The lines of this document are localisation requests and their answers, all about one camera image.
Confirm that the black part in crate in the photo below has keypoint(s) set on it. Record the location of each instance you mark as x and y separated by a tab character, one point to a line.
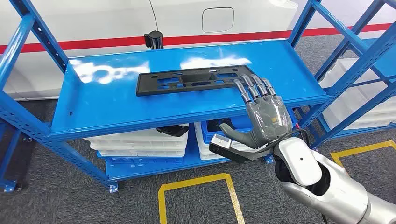
216	125

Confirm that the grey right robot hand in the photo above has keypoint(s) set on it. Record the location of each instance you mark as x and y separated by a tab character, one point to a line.
266	117

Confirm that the black stanchion post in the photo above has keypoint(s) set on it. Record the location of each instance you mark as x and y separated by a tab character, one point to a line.
154	39

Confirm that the blue rack holding white bins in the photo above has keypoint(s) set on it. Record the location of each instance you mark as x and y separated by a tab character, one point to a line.
386	61

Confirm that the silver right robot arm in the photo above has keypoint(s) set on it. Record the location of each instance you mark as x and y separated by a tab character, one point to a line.
334	185

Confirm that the blue metal shelf rack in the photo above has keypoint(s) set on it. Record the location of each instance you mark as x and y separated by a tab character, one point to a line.
123	105

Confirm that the blue plastic crate flat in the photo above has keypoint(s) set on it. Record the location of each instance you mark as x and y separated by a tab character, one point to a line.
139	159

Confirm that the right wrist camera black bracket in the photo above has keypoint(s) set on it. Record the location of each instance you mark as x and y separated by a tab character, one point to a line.
222	145

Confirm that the black part in tray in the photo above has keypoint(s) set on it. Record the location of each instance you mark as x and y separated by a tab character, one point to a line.
173	130

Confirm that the black plastic plate part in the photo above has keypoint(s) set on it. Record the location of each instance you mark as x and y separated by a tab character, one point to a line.
148	83

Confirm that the white car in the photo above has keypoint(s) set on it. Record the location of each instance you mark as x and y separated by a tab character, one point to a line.
92	18

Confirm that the white plastic bin stack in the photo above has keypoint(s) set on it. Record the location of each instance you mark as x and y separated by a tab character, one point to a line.
201	148

